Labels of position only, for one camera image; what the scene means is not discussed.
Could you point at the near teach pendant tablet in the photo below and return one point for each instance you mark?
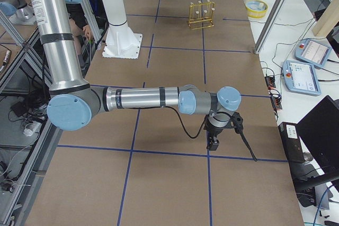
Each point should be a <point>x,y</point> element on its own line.
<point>300,77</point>

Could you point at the grey aluminium post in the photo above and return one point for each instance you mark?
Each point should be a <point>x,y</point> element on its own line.
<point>273,15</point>

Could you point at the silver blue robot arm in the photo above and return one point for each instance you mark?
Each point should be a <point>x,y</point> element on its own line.
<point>74,102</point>

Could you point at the teach pendant tablet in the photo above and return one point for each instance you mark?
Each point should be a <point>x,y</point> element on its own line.
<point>313,52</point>
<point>300,77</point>

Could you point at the far teach pendant tablet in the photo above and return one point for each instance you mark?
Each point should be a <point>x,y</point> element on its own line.
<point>313,52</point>

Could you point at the black monitor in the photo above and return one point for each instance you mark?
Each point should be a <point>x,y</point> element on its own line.
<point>319,132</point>

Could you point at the gold wire cup holder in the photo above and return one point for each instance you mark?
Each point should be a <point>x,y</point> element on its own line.
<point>201,15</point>

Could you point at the wooden beam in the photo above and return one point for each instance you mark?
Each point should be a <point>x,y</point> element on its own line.
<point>327,21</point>

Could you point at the seated person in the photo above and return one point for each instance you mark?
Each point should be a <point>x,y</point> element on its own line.
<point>78,24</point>

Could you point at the black hub with cables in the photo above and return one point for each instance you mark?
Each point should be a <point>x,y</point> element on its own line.
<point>270,81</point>

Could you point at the black computer box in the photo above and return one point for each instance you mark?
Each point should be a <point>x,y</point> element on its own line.
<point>291,143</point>

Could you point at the white power strip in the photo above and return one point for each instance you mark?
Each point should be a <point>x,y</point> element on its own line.
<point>31,128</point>

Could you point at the yellow tape roll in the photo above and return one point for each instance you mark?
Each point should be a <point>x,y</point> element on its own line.
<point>256,8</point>

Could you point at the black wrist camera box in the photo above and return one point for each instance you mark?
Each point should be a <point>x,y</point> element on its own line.
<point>213,143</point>

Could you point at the white camera stand base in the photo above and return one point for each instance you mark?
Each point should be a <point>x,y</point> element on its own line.
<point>120,41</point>

